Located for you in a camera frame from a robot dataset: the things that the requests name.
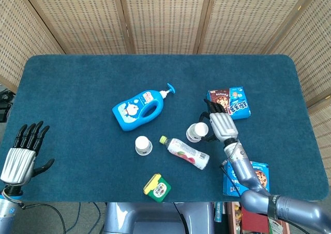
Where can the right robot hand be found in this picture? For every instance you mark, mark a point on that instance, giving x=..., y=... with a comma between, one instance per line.
x=222, y=125

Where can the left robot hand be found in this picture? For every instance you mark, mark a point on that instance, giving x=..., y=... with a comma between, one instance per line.
x=18, y=164

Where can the white peach drink bottle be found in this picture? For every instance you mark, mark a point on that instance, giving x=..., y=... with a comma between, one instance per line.
x=186, y=151

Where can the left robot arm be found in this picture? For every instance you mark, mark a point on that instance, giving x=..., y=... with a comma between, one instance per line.
x=6, y=213

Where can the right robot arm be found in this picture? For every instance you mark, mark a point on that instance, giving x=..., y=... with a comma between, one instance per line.
x=243, y=172

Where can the blue cookie box brown panel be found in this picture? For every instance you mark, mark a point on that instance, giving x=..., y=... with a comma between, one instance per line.
x=240, y=107

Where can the black electronic equipment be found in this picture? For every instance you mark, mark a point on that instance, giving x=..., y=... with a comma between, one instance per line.
x=3, y=107

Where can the blue chocolate chip cookie box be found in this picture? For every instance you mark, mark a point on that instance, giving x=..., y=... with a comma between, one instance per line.
x=262, y=177

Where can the green tub yellow lid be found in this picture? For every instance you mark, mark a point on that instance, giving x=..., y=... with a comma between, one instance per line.
x=163, y=190

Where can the blue pump detergent bottle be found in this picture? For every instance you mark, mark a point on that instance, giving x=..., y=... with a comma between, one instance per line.
x=129, y=115

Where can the teal table cloth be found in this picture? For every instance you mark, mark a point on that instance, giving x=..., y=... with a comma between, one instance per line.
x=77, y=89

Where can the red cardboard box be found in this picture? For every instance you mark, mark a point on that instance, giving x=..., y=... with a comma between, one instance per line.
x=254, y=222

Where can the grey-blue robot torso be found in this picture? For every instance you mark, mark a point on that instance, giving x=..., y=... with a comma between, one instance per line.
x=155, y=218

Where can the woven rattan folding screen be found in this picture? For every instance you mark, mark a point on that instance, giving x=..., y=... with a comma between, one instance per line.
x=165, y=16

